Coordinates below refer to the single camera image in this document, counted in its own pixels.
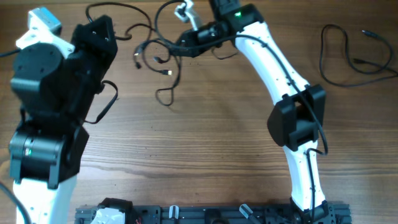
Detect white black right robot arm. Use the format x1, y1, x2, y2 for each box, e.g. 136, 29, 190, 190
174, 1, 328, 223

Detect thick black HDMI cable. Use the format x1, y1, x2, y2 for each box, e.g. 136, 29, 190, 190
318, 24, 398, 88

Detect thin black USB cable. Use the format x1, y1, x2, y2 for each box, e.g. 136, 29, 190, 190
85, 2, 155, 42
133, 37, 183, 107

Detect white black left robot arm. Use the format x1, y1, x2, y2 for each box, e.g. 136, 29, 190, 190
9, 15, 118, 223

